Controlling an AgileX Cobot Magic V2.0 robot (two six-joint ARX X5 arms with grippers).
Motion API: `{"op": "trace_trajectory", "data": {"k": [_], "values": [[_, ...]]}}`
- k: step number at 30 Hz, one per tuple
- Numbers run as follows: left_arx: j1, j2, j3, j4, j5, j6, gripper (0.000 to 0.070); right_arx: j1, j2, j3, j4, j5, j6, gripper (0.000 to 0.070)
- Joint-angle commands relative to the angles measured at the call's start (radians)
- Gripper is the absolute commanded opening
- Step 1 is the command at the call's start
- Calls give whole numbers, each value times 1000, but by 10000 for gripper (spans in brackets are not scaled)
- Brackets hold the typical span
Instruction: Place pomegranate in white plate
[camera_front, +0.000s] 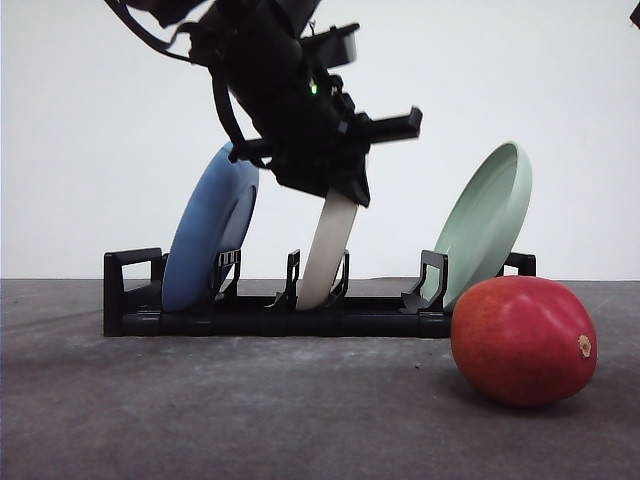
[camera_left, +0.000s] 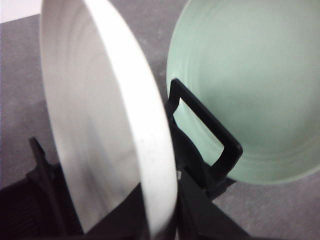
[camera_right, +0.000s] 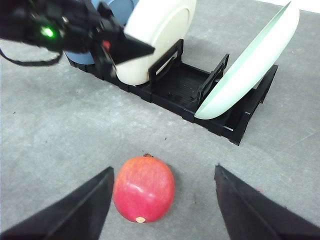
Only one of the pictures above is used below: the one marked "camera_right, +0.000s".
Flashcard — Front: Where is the red pomegranate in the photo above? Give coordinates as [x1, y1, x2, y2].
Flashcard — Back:
[113, 153, 175, 223]

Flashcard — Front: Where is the white cream plate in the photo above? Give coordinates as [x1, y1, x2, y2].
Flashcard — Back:
[115, 0, 197, 86]

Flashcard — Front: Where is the black cable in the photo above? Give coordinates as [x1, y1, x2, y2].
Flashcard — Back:
[0, 48, 63, 67]

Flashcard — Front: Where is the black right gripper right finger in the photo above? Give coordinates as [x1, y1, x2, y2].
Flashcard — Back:
[214, 165, 320, 240]

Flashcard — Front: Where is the mint green plate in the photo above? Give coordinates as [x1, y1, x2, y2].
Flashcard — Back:
[194, 1, 300, 120]

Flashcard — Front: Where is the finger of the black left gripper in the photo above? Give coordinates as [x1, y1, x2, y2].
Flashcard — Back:
[110, 27, 155, 64]

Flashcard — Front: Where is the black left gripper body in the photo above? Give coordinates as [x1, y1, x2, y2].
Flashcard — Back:
[0, 0, 124, 78]

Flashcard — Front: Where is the black dish rack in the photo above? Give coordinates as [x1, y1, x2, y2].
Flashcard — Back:
[65, 40, 279, 145]

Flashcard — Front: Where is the blue plate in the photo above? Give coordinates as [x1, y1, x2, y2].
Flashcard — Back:
[64, 0, 139, 65]

